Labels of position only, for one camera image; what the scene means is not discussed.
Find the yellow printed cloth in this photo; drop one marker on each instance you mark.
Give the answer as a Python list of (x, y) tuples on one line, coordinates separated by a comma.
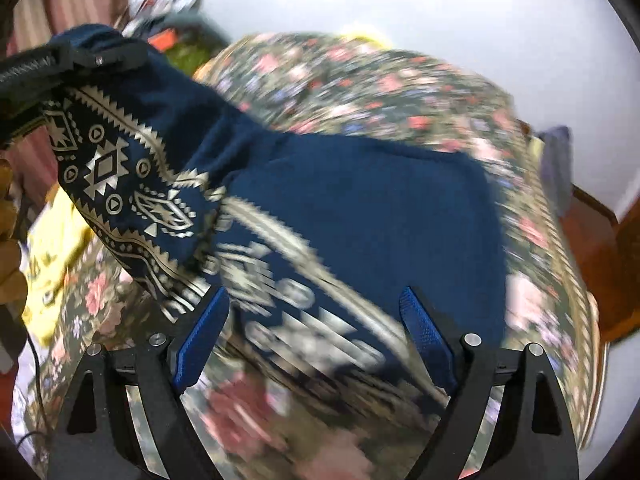
[(55, 260)]

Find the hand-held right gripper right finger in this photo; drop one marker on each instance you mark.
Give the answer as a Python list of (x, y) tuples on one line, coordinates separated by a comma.
[(425, 340)]

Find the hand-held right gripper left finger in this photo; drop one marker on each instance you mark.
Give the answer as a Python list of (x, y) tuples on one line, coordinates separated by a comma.
[(200, 345)]

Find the yellow pillow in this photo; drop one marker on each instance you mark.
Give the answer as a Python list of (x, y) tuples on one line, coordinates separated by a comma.
[(370, 38)]

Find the dark floral bedspread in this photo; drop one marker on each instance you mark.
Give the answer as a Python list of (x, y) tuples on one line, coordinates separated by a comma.
[(350, 85)]

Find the pink curtain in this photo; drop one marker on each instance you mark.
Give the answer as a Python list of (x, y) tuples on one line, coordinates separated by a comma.
[(70, 0)]

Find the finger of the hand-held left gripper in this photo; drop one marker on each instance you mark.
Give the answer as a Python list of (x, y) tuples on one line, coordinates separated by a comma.
[(75, 57), (17, 107)]

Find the purple grey bag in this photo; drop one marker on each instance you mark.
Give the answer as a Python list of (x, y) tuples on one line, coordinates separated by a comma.
[(557, 165)]

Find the pile of assorted clutter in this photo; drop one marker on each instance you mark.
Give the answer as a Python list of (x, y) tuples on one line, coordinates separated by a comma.
[(165, 5)]

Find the navy patterned hoodie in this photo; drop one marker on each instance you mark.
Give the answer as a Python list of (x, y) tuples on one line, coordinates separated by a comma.
[(375, 200)]

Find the red box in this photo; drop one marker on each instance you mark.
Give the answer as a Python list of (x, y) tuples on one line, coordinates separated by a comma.
[(164, 41)]

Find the golden brown object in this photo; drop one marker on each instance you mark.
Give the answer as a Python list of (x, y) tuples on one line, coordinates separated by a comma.
[(11, 240)]

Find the green cloth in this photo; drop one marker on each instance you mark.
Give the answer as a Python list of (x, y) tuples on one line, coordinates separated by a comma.
[(192, 52)]

